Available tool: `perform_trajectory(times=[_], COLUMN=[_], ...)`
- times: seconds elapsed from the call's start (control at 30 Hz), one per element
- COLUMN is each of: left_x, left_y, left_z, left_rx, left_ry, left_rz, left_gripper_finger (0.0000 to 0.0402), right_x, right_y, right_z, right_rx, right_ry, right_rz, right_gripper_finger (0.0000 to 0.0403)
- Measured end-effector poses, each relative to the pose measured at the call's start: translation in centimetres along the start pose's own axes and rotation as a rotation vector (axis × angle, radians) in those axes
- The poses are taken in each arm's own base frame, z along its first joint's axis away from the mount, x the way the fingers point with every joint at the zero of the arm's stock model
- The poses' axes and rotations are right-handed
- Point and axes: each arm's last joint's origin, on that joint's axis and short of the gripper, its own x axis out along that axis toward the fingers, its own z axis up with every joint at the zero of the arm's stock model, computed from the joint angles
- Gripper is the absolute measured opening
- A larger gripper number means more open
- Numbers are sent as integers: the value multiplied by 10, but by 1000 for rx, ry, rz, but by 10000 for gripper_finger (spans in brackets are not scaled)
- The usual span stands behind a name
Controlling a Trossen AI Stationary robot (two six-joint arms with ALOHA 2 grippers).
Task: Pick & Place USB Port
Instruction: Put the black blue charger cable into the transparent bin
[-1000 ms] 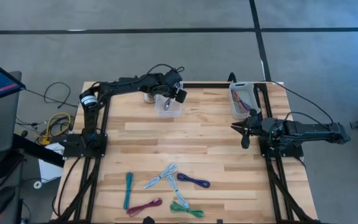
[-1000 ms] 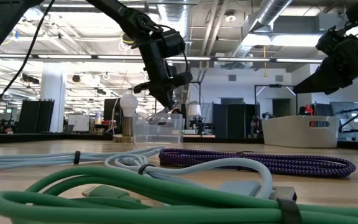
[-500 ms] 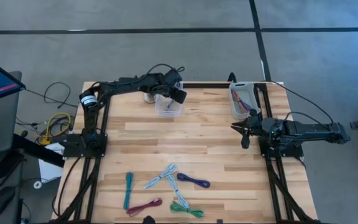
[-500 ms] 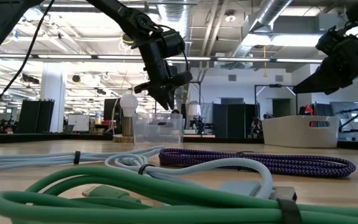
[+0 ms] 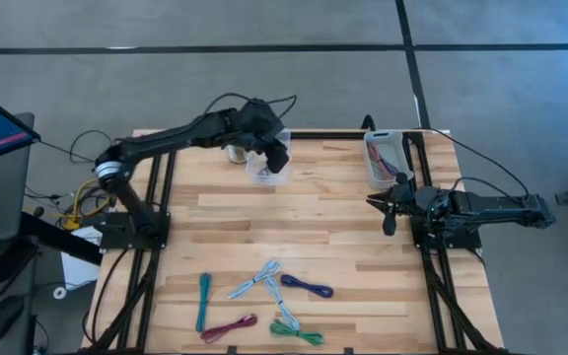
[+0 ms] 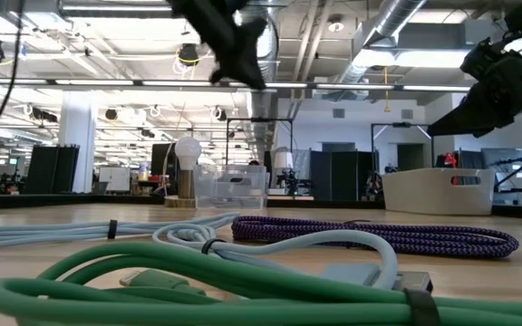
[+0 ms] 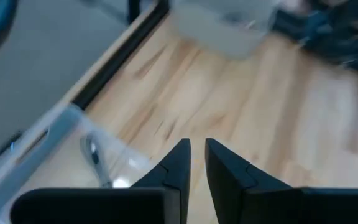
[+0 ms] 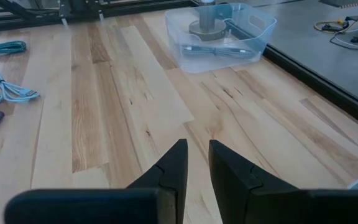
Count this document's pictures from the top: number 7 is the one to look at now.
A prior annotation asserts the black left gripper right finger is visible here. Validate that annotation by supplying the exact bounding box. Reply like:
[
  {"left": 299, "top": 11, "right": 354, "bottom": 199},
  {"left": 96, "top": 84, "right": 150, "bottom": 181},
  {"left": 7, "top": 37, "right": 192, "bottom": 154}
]
[{"left": 205, "top": 138, "right": 358, "bottom": 224}]

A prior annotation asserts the grey USB cable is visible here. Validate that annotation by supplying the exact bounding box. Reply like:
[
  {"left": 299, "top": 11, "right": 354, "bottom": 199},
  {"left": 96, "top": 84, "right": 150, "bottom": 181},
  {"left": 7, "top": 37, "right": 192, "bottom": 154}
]
[{"left": 80, "top": 134, "right": 113, "bottom": 189}]

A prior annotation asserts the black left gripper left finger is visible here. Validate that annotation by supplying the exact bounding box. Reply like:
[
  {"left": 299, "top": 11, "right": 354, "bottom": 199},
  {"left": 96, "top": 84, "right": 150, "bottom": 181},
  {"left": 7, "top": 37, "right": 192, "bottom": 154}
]
[{"left": 9, "top": 138, "right": 192, "bottom": 224}]

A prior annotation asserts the black metal table frame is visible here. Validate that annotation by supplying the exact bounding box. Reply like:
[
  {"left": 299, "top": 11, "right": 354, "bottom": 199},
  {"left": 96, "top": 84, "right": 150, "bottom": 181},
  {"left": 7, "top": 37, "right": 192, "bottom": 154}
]
[{"left": 0, "top": 0, "right": 170, "bottom": 175}]

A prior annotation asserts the clear plastic bin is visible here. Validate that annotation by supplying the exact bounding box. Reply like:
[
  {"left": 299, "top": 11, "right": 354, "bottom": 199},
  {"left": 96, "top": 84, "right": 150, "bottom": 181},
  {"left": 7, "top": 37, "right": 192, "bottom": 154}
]
[{"left": 0, "top": 104, "right": 155, "bottom": 224}]

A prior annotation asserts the grey plastic bin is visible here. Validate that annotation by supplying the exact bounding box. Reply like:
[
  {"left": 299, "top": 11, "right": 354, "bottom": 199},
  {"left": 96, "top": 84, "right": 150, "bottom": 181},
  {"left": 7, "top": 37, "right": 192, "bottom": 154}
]
[{"left": 169, "top": 0, "right": 279, "bottom": 60}]

